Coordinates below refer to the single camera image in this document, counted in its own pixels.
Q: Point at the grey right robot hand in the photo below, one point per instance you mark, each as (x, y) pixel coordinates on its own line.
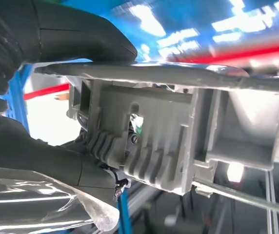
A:
(44, 161)

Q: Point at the red barrier belt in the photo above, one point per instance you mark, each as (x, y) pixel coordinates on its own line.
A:
(47, 92)

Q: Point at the clear plastic film cover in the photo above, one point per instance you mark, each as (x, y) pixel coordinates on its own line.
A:
(32, 203)

